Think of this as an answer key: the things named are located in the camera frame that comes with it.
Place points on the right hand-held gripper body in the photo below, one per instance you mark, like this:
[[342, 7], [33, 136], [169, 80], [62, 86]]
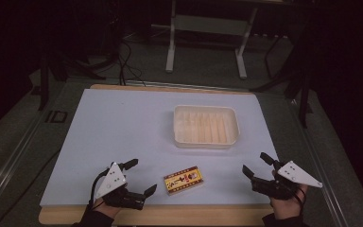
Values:
[[297, 174]]

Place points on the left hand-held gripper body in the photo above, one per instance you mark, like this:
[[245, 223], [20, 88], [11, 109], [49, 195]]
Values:
[[112, 179]]

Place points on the yellow and red small box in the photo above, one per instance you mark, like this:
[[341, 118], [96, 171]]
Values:
[[183, 180]]

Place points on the white plastic tray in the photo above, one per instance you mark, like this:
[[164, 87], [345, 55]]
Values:
[[205, 127]]

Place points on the person's left hand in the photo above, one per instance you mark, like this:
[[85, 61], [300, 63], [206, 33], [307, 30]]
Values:
[[108, 209]]

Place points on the person's right hand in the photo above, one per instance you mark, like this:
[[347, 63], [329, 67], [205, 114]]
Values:
[[288, 208]]

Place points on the pale blue table mat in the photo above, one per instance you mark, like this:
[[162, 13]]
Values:
[[116, 135]]

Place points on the black metal stand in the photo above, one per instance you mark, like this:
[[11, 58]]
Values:
[[44, 82], [303, 94]]

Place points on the dark floor socket plate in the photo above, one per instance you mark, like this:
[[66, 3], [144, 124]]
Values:
[[56, 116]]

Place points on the metal floor rail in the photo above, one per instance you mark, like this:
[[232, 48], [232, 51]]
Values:
[[324, 170], [9, 164]]

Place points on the white metal table frame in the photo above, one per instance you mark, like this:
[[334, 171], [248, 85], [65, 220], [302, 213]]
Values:
[[208, 25]]

